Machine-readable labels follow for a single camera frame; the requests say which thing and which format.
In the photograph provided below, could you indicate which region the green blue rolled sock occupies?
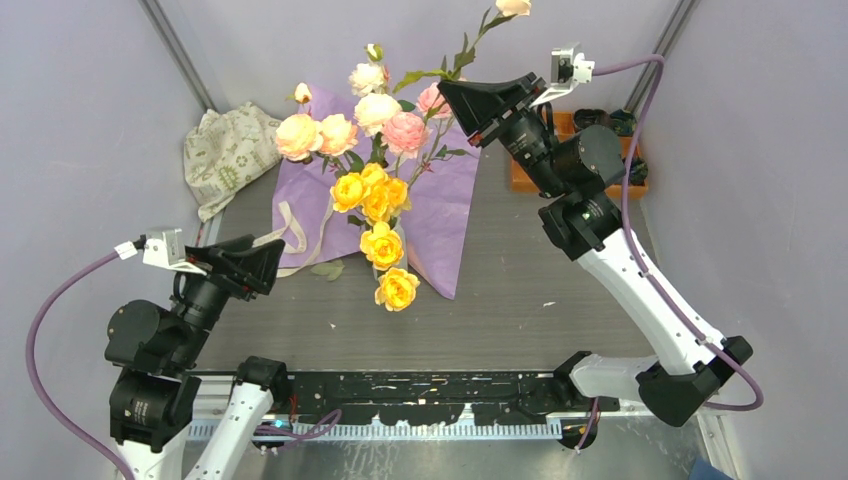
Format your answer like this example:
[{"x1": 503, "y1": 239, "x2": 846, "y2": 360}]
[{"x1": 609, "y1": 109, "x2": 638, "y2": 137}]

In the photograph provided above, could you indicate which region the fallen green leaf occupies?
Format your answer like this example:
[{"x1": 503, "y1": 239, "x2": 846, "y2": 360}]
[{"x1": 310, "y1": 259, "x2": 345, "y2": 282}]

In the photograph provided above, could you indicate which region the small pale pink rosebud stem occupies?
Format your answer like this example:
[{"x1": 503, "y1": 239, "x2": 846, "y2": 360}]
[{"x1": 392, "y1": 0, "x2": 532, "y2": 93}]

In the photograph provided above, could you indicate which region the peach rose flower stem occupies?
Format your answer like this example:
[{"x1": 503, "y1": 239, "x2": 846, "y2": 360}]
[{"x1": 274, "y1": 82, "x2": 359, "y2": 171}]

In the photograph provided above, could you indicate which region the orange compartment tray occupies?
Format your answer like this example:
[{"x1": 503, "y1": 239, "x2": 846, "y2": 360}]
[{"x1": 510, "y1": 111, "x2": 648, "y2": 200}]

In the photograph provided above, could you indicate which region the dark rolled sock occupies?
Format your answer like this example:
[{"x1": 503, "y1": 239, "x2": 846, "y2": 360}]
[{"x1": 572, "y1": 109, "x2": 612, "y2": 132}]

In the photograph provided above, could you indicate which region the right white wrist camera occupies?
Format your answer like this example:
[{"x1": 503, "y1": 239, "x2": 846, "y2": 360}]
[{"x1": 531, "y1": 42, "x2": 596, "y2": 107}]

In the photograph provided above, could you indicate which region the purple pink wrapping paper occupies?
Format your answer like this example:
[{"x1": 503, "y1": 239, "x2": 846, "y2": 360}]
[{"x1": 271, "y1": 82, "x2": 482, "y2": 301}]

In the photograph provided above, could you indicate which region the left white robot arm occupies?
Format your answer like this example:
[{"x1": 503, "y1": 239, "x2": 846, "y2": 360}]
[{"x1": 104, "y1": 229, "x2": 286, "y2": 479}]

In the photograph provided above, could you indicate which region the white ribbed vase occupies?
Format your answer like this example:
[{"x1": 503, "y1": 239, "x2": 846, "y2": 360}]
[{"x1": 372, "y1": 223, "x2": 408, "y2": 281}]

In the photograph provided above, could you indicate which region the pink white flower spray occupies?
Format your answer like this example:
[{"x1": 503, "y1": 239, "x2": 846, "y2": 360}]
[{"x1": 348, "y1": 43, "x2": 403, "y2": 162}]

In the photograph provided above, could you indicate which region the aluminium front rail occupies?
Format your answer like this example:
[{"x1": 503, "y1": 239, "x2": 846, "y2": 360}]
[{"x1": 125, "y1": 370, "x2": 727, "y2": 443}]

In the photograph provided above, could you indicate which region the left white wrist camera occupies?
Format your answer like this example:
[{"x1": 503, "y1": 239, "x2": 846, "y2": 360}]
[{"x1": 114, "y1": 227, "x2": 207, "y2": 275}]

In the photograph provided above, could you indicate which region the cream patterned cloth bag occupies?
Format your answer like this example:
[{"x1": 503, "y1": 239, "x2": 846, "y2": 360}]
[{"x1": 183, "y1": 102, "x2": 281, "y2": 223}]

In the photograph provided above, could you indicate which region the yellow rose flower spray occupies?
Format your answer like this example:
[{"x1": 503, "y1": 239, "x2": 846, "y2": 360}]
[{"x1": 330, "y1": 163, "x2": 420, "y2": 312}]

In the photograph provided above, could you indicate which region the right corner frame post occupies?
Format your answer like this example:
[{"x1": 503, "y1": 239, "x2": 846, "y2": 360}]
[{"x1": 624, "y1": 0, "x2": 701, "y2": 113}]

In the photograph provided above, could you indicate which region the left corner frame post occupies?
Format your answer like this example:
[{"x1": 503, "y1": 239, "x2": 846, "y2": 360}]
[{"x1": 138, "y1": 0, "x2": 217, "y2": 110}]

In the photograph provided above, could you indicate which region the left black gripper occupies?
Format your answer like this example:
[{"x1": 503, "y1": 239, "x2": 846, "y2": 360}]
[{"x1": 170, "y1": 231, "x2": 284, "y2": 364}]

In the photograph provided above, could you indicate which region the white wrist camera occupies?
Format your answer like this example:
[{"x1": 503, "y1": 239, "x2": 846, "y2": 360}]
[
  {"x1": 114, "y1": 227, "x2": 207, "y2": 275},
  {"x1": 531, "y1": 42, "x2": 596, "y2": 107}
]

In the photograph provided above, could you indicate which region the corner frame post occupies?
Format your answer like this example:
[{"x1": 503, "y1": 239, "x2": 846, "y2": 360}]
[
  {"x1": 138, "y1": 0, "x2": 217, "y2": 110},
  {"x1": 624, "y1": 0, "x2": 701, "y2": 113}
]

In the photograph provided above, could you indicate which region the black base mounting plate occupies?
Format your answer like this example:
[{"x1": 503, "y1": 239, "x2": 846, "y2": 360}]
[{"x1": 270, "y1": 371, "x2": 592, "y2": 426}]

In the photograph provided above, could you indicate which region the patterned sock front compartment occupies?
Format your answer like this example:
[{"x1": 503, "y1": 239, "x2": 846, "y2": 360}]
[{"x1": 628, "y1": 157, "x2": 649, "y2": 186}]

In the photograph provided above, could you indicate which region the cream printed ribbon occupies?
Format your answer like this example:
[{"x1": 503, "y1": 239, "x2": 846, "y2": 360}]
[{"x1": 252, "y1": 201, "x2": 334, "y2": 278}]

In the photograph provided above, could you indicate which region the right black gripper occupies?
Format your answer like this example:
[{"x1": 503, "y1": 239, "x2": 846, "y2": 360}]
[{"x1": 438, "y1": 71, "x2": 568, "y2": 198}]

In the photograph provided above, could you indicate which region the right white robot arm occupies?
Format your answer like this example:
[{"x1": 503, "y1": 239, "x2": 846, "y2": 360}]
[{"x1": 437, "y1": 74, "x2": 753, "y2": 427}]

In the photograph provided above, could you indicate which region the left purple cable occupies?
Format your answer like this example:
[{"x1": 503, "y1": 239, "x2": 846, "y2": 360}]
[{"x1": 25, "y1": 250, "x2": 342, "y2": 480}]

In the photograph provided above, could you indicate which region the pink peony flower stem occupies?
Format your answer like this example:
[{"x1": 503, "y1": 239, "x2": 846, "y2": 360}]
[{"x1": 381, "y1": 82, "x2": 468, "y2": 187}]

